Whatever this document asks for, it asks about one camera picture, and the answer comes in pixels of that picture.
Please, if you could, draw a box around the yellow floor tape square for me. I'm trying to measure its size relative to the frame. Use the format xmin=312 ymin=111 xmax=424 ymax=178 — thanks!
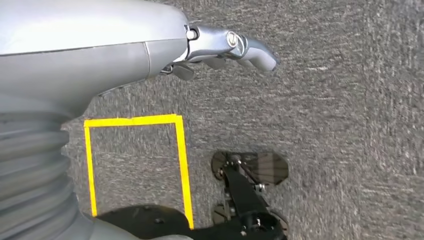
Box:
xmin=83 ymin=114 xmax=195 ymax=230

